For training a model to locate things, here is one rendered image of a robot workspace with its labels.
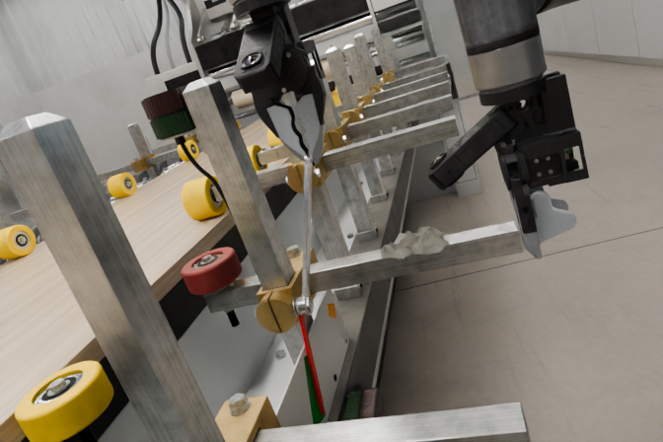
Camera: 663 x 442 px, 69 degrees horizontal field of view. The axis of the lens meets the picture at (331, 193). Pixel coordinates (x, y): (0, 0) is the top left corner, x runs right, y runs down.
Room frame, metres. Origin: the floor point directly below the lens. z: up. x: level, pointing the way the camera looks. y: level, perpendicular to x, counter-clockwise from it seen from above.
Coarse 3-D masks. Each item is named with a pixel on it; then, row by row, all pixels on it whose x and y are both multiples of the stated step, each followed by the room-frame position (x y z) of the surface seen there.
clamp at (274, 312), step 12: (312, 252) 0.65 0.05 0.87; (300, 264) 0.61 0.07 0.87; (300, 276) 0.58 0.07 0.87; (276, 288) 0.56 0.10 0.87; (288, 288) 0.55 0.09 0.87; (300, 288) 0.57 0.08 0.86; (264, 300) 0.54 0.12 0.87; (276, 300) 0.53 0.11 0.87; (288, 300) 0.54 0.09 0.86; (264, 312) 0.54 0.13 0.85; (276, 312) 0.53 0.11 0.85; (288, 312) 0.53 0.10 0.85; (264, 324) 0.54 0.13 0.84; (276, 324) 0.54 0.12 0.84; (288, 324) 0.53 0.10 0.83
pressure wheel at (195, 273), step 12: (216, 252) 0.67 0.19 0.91; (228, 252) 0.65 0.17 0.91; (192, 264) 0.66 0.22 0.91; (204, 264) 0.64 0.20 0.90; (216, 264) 0.62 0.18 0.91; (228, 264) 0.63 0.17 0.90; (240, 264) 0.65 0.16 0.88; (192, 276) 0.61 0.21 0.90; (204, 276) 0.61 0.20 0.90; (216, 276) 0.61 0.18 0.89; (228, 276) 0.62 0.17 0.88; (192, 288) 0.62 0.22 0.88; (204, 288) 0.61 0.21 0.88; (216, 288) 0.61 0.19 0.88
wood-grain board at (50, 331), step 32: (256, 128) 2.48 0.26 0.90; (288, 160) 1.29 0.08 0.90; (160, 192) 1.46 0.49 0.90; (128, 224) 1.14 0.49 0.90; (160, 224) 1.02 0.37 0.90; (192, 224) 0.92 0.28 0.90; (224, 224) 0.88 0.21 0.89; (32, 256) 1.16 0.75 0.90; (160, 256) 0.78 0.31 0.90; (192, 256) 0.76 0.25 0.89; (0, 288) 0.94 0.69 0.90; (32, 288) 0.85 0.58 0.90; (64, 288) 0.78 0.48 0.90; (160, 288) 0.66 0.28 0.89; (0, 320) 0.73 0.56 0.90; (32, 320) 0.67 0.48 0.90; (64, 320) 0.62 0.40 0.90; (0, 352) 0.59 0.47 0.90; (32, 352) 0.55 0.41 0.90; (64, 352) 0.52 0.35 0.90; (96, 352) 0.52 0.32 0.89; (0, 384) 0.49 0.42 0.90; (32, 384) 0.46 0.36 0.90; (0, 416) 0.42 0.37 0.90
